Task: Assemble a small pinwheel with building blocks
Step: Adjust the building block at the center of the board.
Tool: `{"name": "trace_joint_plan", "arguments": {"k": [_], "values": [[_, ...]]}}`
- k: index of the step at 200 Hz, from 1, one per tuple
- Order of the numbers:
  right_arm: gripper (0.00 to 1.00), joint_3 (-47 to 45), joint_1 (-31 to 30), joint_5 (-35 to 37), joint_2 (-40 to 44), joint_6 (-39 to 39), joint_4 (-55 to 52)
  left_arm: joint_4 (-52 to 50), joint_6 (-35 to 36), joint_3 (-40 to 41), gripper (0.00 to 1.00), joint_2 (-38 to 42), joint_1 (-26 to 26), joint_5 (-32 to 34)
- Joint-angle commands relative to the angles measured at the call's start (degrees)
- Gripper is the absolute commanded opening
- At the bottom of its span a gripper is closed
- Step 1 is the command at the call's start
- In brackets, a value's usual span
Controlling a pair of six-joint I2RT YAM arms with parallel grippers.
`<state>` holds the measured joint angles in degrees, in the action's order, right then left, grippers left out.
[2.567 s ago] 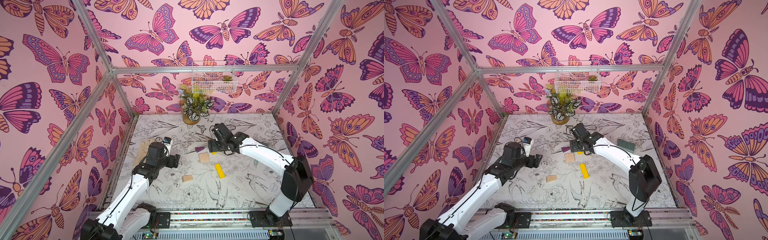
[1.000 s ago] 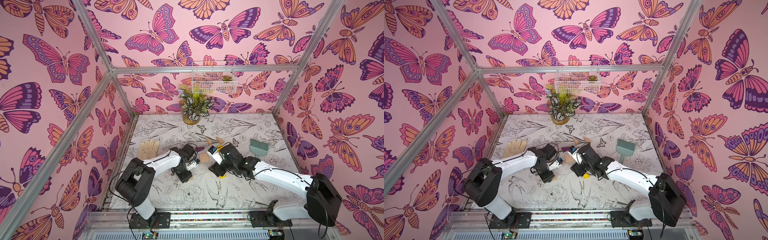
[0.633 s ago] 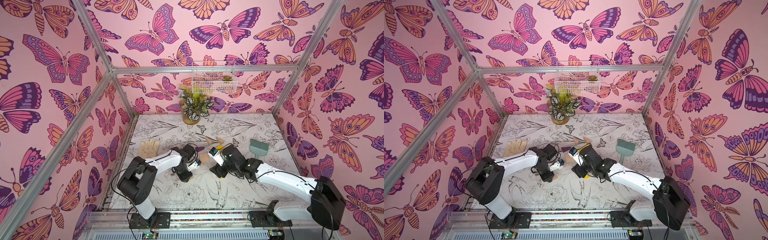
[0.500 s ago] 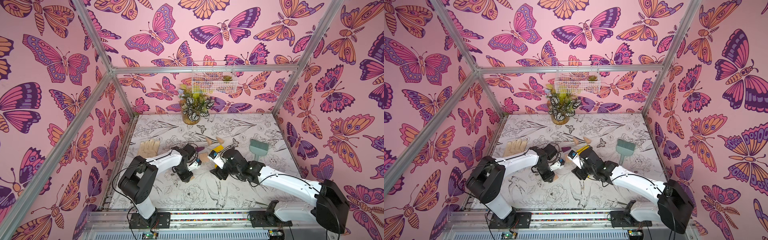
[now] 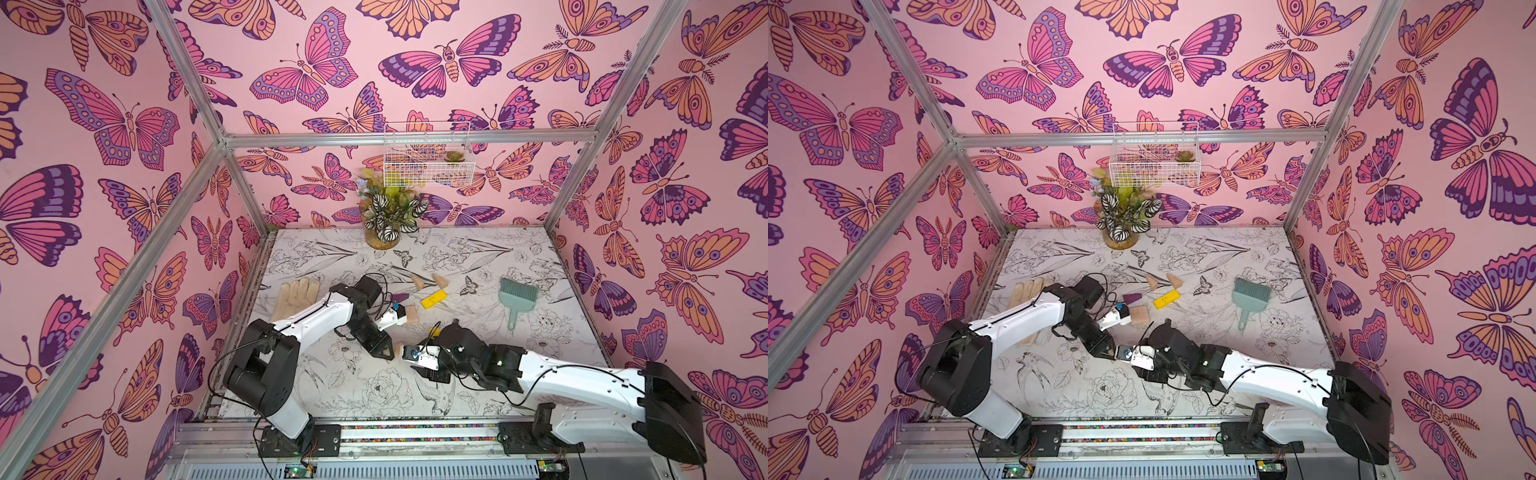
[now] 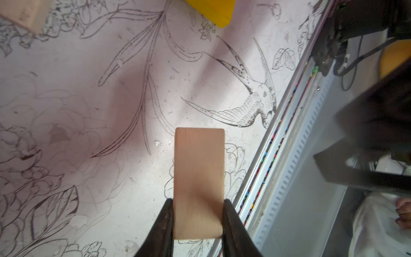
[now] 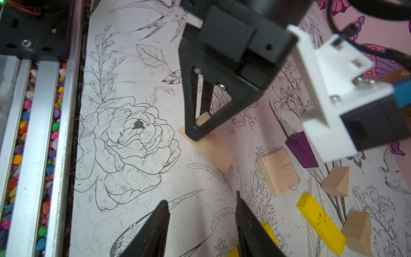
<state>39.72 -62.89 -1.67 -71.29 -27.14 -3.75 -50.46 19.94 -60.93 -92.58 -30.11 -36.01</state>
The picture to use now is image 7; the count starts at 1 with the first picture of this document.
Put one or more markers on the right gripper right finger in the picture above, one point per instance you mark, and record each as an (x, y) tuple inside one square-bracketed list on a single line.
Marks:
[(253, 241)]

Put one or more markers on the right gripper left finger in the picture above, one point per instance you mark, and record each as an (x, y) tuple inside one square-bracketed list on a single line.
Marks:
[(151, 240)]

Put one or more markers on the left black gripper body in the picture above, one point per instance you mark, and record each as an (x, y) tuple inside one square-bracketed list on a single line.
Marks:
[(240, 41)]

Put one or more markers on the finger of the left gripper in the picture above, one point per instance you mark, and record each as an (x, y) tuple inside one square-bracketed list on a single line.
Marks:
[(196, 93), (223, 103)]

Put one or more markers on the natural wood triangle block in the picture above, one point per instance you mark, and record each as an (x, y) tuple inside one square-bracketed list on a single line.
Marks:
[(357, 231), (214, 148), (337, 182)]

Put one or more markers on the yellow bar block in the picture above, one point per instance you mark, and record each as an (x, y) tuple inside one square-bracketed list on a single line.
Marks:
[(322, 224), (267, 229)]

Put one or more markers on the square natural wood block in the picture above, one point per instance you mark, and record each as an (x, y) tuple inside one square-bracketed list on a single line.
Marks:
[(279, 172)]

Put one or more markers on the purple triangle block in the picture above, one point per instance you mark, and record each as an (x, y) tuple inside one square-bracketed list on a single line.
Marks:
[(301, 149)]

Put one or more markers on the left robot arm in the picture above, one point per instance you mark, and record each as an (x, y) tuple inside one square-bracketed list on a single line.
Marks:
[(229, 63)]

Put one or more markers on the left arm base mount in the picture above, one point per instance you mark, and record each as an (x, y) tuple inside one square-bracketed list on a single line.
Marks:
[(36, 30)]

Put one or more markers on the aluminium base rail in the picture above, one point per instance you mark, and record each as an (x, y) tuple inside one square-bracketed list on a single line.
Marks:
[(31, 186)]

